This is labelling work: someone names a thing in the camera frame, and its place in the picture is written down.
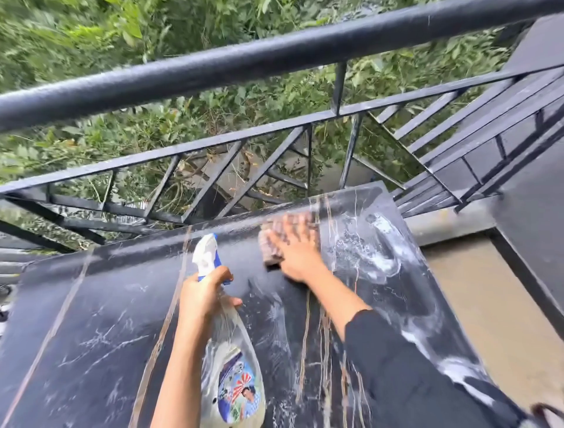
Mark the white soap foam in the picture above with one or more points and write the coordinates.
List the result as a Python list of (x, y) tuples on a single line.
[(383, 260)]

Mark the person's left forearm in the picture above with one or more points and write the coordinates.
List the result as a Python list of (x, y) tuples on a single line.
[(180, 374)]

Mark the green foliage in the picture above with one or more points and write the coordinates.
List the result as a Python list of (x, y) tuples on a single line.
[(88, 35)]

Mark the pinkish brown scrub sponge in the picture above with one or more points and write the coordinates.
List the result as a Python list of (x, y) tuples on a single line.
[(268, 247)]

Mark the person's right forearm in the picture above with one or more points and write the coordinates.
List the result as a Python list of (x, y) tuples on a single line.
[(396, 366)]

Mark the clear spray bottle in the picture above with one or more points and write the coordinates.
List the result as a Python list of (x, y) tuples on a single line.
[(231, 379)]

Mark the person's right hand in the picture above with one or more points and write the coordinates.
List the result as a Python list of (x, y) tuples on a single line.
[(297, 255)]

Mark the person's right fingers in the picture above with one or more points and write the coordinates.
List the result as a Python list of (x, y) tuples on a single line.
[(293, 229)]

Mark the person's left hand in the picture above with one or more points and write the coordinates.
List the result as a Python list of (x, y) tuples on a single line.
[(198, 297)]

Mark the person's left thumb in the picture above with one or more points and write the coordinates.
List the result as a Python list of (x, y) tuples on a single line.
[(231, 303)]

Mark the black metal railing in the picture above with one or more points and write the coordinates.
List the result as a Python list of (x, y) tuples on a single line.
[(264, 57)]

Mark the black marble ledge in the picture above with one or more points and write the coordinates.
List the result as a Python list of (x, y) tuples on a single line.
[(110, 317)]

